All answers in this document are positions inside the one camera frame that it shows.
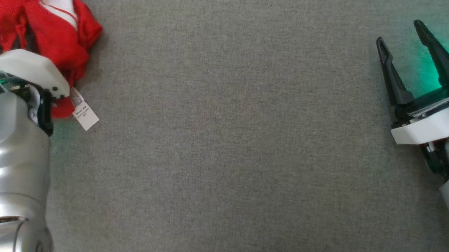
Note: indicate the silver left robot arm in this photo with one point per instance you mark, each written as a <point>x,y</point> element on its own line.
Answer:
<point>11,171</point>

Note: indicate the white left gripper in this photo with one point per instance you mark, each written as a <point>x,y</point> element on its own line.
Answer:
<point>25,69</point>

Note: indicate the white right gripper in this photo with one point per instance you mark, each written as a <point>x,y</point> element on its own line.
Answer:
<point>432,124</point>

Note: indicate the large grey sofa seat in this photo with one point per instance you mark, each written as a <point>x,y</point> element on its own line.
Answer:
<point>229,141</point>

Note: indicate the red and white sports shirt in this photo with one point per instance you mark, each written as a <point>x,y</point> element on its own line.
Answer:
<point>58,38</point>

